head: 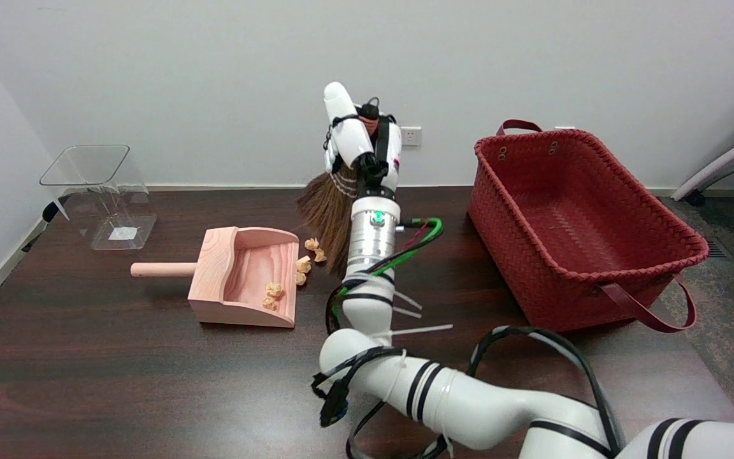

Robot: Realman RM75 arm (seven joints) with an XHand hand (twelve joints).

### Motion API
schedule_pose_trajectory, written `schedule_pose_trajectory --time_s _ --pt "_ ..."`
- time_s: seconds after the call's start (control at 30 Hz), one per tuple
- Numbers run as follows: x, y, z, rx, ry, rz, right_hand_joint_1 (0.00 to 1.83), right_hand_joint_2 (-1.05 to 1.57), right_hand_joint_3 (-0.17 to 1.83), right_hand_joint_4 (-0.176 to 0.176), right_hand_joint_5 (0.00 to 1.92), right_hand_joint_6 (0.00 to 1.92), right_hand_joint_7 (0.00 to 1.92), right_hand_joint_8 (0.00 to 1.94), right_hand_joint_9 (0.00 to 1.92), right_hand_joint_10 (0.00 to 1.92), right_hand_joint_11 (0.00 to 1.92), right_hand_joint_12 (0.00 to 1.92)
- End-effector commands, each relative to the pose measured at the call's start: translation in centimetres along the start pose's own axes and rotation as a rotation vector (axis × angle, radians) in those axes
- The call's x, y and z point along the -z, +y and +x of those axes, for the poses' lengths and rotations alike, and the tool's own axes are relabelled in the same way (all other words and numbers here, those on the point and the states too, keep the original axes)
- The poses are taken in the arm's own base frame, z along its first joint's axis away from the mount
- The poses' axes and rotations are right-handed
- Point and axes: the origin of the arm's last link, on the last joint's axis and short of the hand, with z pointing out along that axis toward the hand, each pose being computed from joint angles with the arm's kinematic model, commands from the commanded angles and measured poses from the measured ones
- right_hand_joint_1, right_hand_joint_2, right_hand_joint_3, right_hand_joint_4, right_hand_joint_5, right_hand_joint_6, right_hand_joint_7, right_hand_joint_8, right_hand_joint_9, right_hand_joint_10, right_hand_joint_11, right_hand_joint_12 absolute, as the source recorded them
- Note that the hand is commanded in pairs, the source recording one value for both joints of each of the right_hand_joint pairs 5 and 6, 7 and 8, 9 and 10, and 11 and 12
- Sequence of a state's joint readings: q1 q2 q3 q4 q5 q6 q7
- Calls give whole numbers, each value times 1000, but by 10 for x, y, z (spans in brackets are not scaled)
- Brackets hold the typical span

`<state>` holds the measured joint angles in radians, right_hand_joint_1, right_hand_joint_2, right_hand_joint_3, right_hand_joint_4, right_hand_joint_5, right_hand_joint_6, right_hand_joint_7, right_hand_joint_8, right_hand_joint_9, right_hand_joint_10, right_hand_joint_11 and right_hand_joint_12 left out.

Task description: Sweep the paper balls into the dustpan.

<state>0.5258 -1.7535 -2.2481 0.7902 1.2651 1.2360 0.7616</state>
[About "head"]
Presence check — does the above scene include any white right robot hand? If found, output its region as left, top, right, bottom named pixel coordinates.
left=322, top=82, right=403, bottom=200

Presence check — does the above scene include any brown bristle hand broom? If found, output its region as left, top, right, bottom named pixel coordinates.
left=296, top=97, right=385, bottom=276

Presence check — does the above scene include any wooden dustpan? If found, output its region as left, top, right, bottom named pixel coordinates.
left=130, top=226, right=300, bottom=329

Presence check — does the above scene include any red woven basket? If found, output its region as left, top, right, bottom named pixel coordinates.
left=467, top=119, right=710, bottom=333

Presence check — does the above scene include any clear plastic container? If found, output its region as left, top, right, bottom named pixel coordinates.
left=40, top=145, right=157, bottom=251

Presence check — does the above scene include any grey office chair base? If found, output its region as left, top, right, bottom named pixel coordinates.
left=672, top=124, right=734, bottom=291

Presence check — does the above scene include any green robot cable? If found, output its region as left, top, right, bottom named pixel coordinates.
left=326, top=217, right=444, bottom=335

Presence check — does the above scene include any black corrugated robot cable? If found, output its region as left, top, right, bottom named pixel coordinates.
left=311, top=325, right=626, bottom=459

